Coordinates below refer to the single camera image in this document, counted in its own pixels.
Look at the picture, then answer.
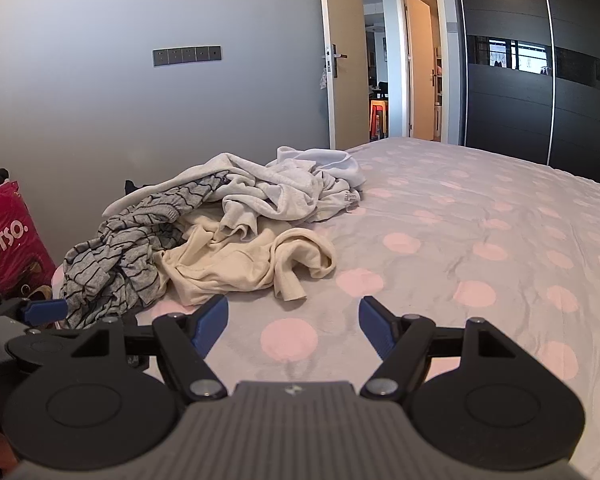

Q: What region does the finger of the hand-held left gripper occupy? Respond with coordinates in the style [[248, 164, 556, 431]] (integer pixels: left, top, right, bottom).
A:
[[0, 296, 67, 326]]

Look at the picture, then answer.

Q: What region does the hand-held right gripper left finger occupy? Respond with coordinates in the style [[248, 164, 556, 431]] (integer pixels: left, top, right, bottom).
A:
[[70, 294, 229, 402]]

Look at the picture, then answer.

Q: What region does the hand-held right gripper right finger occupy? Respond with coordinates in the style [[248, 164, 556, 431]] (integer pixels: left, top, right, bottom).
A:
[[358, 296, 531, 402]]

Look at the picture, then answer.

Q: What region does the cream knit sweater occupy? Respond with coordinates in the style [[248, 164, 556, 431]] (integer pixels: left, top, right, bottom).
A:
[[152, 207, 338, 307]]

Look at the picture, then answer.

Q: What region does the pink shopping bag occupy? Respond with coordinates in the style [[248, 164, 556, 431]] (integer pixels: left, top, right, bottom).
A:
[[0, 180, 58, 302]]

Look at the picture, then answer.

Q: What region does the pink polka dot bed sheet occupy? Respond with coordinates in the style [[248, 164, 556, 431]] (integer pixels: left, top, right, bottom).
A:
[[50, 137, 600, 480]]

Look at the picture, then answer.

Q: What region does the grey striped garment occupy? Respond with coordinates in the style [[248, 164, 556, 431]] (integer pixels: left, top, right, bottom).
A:
[[59, 170, 231, 330]]

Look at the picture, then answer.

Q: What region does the white hoodie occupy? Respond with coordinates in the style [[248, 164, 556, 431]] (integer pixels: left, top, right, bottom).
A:
[[102, 146, 367, 242]]

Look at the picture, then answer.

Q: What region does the red stool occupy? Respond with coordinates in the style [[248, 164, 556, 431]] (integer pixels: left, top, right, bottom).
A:
[[369, 100, 389, 142]]

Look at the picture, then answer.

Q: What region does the dark sliding wardrobe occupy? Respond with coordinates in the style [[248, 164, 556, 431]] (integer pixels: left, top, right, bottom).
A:
[[452, 0, 600, 188]]

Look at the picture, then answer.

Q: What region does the hallway door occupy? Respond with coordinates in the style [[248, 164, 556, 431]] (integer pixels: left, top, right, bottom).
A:
[[401, 0, 439, 142]]

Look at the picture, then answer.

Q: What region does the cream room door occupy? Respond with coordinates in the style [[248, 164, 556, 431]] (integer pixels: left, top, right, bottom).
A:
[[317, 0, 372, 151]]

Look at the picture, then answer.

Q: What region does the grey wall switch panel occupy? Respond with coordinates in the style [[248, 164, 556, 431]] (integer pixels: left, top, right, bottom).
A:
[[152, 46, 222, 67]]

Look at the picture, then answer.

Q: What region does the metal door handle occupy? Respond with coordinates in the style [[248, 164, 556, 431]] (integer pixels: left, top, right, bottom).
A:
[[324, 43, 349, 79]]

